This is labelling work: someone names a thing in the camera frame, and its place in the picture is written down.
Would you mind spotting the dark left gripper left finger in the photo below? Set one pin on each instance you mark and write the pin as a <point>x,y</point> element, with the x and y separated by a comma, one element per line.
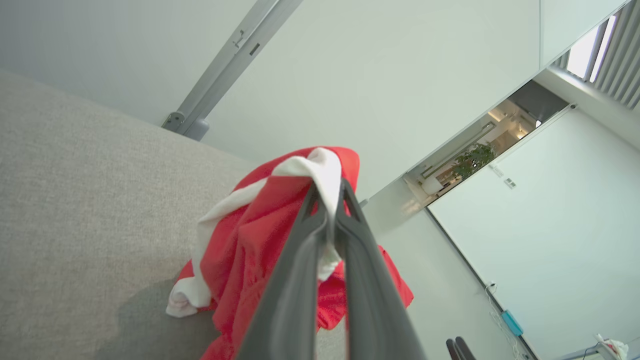
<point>292,310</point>

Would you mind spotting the grey slatted window blind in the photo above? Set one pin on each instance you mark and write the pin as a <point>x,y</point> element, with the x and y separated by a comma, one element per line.
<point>627,55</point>

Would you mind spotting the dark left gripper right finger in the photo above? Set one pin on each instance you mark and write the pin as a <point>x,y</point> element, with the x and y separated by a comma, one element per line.
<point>372,310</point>

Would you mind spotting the red shorts with white trim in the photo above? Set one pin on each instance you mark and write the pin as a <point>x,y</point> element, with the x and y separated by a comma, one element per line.
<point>250,240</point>

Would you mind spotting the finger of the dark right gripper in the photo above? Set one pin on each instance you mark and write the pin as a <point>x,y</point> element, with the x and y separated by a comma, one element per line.
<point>451,351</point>
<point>466,351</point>

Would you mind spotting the green potted plant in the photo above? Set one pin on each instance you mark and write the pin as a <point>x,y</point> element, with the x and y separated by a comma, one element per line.
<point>472,160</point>

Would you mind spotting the grey metal door post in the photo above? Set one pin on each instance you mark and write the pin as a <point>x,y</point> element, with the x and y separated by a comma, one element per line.
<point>235,55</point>

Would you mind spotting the teal box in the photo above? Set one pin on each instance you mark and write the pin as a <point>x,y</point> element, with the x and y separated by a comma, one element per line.
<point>512,323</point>

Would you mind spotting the white wall switch plate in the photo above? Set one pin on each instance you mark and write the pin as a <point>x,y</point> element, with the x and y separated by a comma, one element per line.
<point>496,171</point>
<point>510,183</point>

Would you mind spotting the white crumpled cloth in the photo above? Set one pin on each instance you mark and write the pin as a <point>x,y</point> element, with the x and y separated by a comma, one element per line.
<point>615,348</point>

